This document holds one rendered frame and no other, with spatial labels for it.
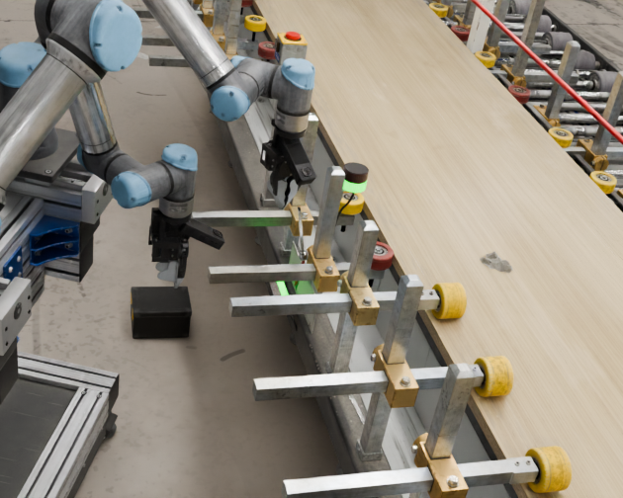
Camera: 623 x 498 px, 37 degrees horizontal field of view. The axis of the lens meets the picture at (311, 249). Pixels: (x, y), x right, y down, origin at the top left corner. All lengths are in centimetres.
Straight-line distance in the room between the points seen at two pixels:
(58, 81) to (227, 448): 159
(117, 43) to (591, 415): 118
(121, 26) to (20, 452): 135
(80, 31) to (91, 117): 31
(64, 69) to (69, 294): 191
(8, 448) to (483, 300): 132
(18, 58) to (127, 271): 161
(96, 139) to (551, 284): 113
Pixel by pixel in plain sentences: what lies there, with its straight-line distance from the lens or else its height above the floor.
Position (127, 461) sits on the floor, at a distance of 292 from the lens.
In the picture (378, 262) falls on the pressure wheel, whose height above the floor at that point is 90.
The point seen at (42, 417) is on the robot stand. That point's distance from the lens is 275.
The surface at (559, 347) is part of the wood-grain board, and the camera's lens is 216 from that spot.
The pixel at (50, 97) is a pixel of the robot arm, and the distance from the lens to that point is 169.
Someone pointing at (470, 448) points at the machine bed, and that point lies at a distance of 205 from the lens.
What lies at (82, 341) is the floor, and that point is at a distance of 332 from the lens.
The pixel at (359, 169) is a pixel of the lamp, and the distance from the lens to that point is 218.
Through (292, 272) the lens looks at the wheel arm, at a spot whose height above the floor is 86.
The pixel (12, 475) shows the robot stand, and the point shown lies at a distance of 261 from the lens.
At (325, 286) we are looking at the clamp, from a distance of 224.
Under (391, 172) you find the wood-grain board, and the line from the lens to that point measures 265.
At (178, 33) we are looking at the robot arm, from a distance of 197.
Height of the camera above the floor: 214
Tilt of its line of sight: 33 degrees down
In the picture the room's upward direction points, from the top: 10 degrees clockwise
